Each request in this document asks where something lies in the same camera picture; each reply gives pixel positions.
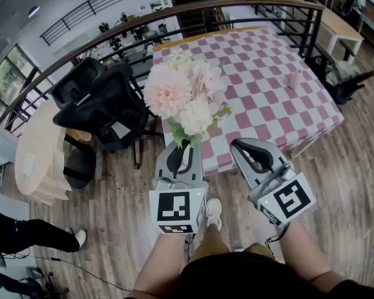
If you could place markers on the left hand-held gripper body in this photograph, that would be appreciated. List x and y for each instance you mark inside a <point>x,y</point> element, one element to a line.
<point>174,207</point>

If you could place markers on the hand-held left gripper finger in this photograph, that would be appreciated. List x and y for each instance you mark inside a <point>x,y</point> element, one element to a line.
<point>198,167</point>
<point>163,167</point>

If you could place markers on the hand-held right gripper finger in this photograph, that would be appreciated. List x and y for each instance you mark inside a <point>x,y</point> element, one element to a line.
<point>275,156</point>
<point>244,170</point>

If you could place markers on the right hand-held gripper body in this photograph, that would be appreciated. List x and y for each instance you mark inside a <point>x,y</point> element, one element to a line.
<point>286,198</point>

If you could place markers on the pink and white flower bouquet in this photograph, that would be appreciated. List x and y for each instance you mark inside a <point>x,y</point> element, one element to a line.
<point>165,95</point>

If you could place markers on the small pink vase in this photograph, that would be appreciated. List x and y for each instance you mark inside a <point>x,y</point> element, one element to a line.
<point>294,79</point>

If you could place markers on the person's left forearm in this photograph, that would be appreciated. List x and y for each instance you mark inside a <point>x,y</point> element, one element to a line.
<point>159,266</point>

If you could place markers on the person's right forearm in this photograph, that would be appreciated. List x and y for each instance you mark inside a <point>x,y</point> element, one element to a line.
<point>308,257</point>

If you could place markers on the wooden table with white legs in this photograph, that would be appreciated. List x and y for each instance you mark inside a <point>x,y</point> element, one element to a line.
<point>300,151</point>

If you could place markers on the person's left white shoe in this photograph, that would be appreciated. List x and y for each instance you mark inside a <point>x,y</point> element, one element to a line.
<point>214,212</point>

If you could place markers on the person's left leg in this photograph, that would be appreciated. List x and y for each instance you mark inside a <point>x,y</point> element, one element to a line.
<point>216,234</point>

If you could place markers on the white paper label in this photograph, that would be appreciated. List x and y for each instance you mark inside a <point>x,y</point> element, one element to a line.
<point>121,131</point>

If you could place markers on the person's olive shorts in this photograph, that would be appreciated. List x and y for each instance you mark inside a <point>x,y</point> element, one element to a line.
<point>210,252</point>

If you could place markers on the pink white checkered tablecloth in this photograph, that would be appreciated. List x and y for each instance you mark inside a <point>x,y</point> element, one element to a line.
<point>252,73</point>

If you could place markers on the black mesh office chair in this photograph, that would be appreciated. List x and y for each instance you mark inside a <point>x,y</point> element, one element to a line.
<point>96,104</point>

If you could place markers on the person's black shirt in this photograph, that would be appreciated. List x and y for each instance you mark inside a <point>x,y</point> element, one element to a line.
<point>237,279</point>

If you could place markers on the grey cloth bundle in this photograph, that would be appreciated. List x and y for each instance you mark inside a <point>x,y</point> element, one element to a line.
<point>341,73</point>

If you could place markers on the round table with beige cloth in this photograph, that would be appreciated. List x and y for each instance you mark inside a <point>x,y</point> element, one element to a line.
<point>40,135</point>

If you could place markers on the black railing with wooden handrail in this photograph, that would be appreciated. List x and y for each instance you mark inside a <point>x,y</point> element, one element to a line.
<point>314,33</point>

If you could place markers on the wooden bench table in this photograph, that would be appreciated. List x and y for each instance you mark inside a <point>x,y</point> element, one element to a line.
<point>339,23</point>

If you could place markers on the large glass window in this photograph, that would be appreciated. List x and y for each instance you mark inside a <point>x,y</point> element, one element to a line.
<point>6,76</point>

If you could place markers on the oval ceiling light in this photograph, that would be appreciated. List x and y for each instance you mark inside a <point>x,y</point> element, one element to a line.
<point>34,11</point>

